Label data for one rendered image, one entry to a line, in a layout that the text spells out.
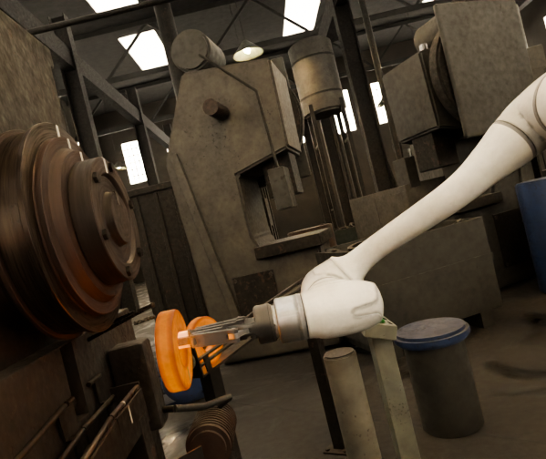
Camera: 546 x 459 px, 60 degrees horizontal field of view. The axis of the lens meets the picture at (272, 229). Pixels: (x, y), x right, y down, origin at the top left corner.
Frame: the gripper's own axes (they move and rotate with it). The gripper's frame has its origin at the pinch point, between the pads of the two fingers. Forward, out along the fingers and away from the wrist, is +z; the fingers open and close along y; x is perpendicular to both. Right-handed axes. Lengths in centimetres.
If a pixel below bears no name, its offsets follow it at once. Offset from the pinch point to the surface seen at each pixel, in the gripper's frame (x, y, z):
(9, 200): 31.8, -8.8, 21.5
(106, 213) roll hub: 27.8, 7.1, 10.4
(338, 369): -35, 72, -37
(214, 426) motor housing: -32.1, 36.4, 2.4
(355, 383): -41, 72, -42
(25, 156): 39.9, -5.2, 19.0
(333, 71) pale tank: 302, 859, -207
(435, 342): -39, 96, -79
